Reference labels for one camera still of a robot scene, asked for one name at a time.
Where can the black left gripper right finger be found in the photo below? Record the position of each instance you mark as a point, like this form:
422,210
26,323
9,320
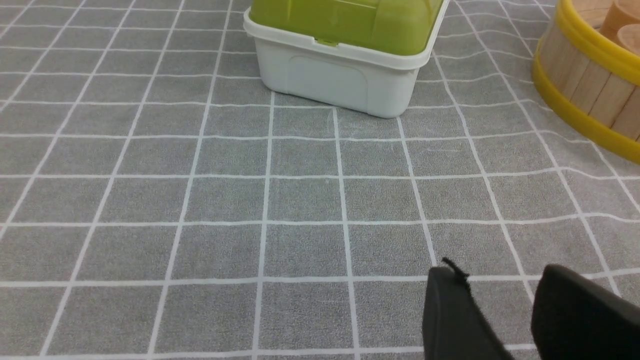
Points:
573,318

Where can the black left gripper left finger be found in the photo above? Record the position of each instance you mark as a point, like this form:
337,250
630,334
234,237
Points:
453,326

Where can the wooden steamer with yellow rims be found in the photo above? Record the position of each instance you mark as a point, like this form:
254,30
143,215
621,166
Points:
589,81

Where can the white box with green lid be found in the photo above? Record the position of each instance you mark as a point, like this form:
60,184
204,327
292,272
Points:
362,55

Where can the wooden cylinder in steamer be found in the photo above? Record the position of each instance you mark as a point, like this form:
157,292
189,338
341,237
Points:
628,37
620,14

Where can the grey checked tablecloth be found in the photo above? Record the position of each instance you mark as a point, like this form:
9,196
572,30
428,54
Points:
157,201

